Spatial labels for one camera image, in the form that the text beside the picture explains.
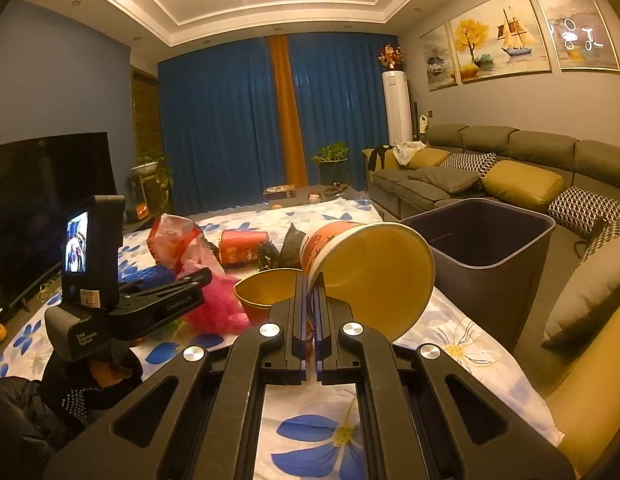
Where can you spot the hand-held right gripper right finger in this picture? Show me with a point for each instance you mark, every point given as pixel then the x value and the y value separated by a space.
pixel 318 320

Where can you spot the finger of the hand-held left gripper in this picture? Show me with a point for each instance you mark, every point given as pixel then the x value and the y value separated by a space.
pixel 160 305

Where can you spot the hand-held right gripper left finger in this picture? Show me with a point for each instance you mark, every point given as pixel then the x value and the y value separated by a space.
pixel 303 320

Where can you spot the red plastic bag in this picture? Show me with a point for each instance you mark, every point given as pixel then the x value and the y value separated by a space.
pixel 172 240

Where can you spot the large orange paper noodle cup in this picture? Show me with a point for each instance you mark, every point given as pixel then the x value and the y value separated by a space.
pixel 375 270

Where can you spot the black plastic bag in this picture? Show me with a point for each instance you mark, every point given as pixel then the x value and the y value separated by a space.
pixel 293 245
pixel 267 259

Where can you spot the dark grey trash bin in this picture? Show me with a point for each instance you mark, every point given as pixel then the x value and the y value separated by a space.
pixel 490 300

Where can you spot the person's left forearm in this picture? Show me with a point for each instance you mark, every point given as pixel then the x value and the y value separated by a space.
pixel 20 425

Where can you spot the person's left hand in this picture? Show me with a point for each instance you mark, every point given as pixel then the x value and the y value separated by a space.
pixel 85 390

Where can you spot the blue mesh cloth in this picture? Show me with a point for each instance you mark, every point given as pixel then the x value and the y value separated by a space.
pixel 150 275

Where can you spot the yellow paper bowl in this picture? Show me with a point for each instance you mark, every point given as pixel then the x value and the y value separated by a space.
pixel 262 302

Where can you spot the pink mesh ball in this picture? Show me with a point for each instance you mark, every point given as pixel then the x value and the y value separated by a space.
pixel 215 305

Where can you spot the black television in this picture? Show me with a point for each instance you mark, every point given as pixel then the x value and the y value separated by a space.
pixel 30 210

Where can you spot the trailing plant in white pot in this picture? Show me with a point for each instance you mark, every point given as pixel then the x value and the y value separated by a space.
pixel 150 167

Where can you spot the red paper cup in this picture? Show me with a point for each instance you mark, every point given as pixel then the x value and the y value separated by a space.
pixel 240 250

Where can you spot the blue floral blanket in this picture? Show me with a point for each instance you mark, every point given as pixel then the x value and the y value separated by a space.
pixel 310 440

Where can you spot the dark tray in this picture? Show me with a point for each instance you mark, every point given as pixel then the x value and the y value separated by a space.
pixel 335 191

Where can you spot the flat printed box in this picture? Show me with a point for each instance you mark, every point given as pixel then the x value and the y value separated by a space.
pixel 280 192

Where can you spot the wooden blind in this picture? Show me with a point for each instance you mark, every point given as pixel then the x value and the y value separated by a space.
pixel 145 115

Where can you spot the potted plant in dark pot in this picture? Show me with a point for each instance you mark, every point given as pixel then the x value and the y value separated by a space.
pixel 332 162

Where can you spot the blue curtain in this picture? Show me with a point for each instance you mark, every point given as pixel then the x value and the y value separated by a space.
pixel 345 110
pixel 215 125

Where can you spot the black garment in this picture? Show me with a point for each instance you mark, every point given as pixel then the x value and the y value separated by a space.
pixel 380 157

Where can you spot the white cloth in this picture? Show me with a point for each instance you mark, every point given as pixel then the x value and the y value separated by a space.
pixel 409 151

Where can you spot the small yellow cushion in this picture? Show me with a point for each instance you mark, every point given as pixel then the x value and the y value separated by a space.
pixel 427 159

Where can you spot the orange curtain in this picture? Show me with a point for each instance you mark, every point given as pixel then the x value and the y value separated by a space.
pixel 290 120

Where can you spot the black white patterned cushion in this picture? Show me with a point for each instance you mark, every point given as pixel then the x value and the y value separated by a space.
pixel 612 235
pixel 582 210
pixel 472 161

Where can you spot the white standing air conditioner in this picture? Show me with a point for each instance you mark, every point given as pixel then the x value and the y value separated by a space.
pixel 396 110

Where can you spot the large yellow cushion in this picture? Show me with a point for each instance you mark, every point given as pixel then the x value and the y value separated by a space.
pixel 522 185

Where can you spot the large grey cushion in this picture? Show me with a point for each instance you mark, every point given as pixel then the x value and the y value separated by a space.
pixel 590 295

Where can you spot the orange flower decoration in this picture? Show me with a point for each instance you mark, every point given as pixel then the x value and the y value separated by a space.
pixel 390 56

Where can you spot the grey sectional sofa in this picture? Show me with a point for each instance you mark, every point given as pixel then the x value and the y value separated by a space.
pixel 540 147

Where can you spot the small landscape painting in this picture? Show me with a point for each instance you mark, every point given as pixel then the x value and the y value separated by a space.
pixel 437 60

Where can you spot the sailboat and tree painting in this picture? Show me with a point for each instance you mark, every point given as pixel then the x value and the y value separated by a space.
pixel 500 35

